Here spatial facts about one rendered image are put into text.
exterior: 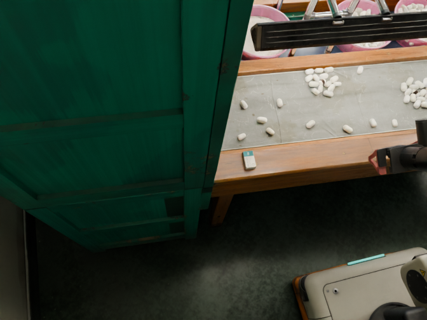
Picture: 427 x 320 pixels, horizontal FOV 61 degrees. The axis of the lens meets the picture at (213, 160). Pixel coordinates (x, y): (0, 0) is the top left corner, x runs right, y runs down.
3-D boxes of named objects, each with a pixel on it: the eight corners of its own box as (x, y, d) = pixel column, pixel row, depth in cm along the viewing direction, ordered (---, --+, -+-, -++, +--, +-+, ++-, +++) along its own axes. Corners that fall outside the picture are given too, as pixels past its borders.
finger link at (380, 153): (359, 148, 100) (381, 150, 91) (383, 143, 101) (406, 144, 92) (363, 172, 100) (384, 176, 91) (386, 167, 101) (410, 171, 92)
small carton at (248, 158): (255, 168, 121) (256, 166, 119) (244, 169, 121) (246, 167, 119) (251, 152, 123) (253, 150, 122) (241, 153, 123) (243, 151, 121)
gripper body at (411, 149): (385, 148, 92) (405, 150, 85) (420, 141, 94) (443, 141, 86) (388, 173, 93) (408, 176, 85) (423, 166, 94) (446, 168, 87)
